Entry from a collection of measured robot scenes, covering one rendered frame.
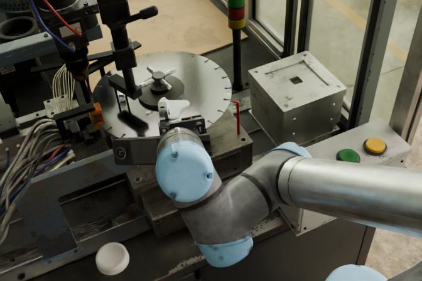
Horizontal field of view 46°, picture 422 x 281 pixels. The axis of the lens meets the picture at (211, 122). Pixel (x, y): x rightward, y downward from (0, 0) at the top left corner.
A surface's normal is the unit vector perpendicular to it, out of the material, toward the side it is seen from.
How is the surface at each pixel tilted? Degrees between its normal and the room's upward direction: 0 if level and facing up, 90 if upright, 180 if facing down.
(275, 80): 0
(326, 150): 0
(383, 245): 0
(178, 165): 56
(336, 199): 70
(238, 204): 28
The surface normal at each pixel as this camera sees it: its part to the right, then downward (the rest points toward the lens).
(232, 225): 0.48, -0.05
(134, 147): -0.40, 0.18
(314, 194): -0.86, 0.07
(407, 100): -0.91, 0.33
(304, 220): 0.42, 0.62
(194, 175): 0.11, 0.16
